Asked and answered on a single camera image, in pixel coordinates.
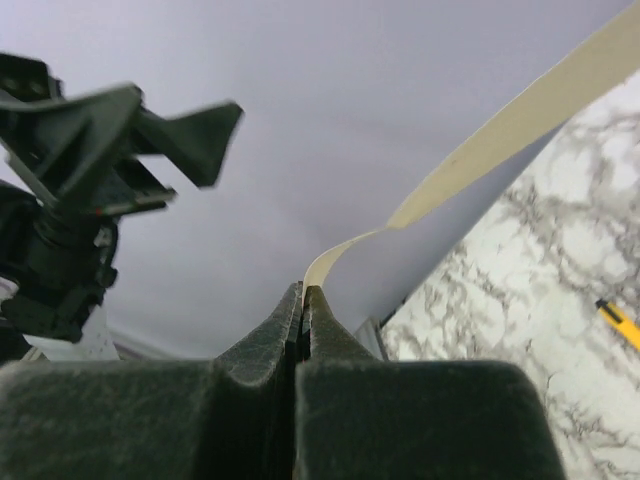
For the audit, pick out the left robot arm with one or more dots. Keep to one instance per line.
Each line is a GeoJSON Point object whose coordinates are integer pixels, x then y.
{"type": "Point", "coordinates": [55, 271]}

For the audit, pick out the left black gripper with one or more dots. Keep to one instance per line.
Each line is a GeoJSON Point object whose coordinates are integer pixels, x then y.
{"type": "Point", "coordinates": [75, 155]}

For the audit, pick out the cream letter paper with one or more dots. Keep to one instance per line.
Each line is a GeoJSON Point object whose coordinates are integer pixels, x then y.
{"type": "Point", "coordinates": [601, 62]}

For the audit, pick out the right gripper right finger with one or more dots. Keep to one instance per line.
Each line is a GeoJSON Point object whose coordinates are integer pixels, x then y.
{"type": "Point", "coordinates": [358, 417]}

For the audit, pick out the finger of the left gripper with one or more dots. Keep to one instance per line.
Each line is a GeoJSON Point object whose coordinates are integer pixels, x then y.
{"type": "Point", "coordinates": [196, 143]}

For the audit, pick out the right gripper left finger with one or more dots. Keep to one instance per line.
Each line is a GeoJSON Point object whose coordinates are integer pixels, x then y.
{"type": "Point", "coordinates": [225, 418]}

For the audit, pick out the yellow utility knife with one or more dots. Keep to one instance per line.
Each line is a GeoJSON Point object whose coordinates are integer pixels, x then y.
{"type": "Point", "coordinates": [619, 321]}

